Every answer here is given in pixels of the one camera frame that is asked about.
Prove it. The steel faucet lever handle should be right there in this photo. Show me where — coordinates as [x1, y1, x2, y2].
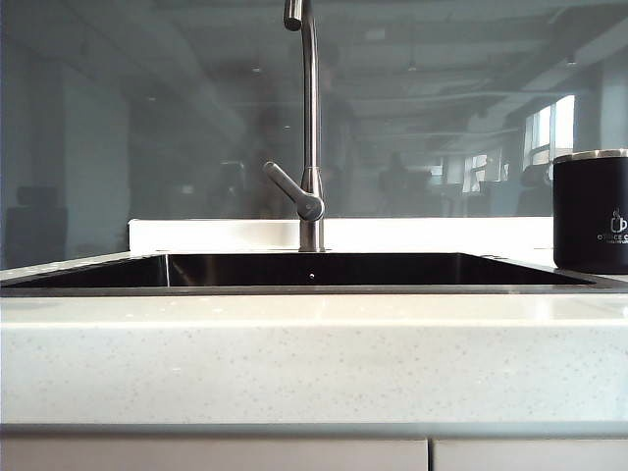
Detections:
[263, 161, 327, 221]

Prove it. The black steel-rimmed coffee mug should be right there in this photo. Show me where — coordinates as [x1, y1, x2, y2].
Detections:
[552, 148, 628, 275]

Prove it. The black undermount sink basin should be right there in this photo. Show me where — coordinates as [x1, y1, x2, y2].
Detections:
[0, 249, 628, 296]

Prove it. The stainless steel gooseneck faucet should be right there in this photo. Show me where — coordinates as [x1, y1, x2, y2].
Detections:
[283, 0, 327, 253]

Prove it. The white stone upstand ledge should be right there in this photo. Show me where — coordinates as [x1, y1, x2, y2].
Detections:
[128, 216, 558, 254]

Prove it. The wide grey cabinet door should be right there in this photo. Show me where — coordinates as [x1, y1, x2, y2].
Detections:
[0, 437, 430, 471]

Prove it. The narrow grey cabinet door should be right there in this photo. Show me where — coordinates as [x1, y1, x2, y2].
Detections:
[433, 437, 628, 471]

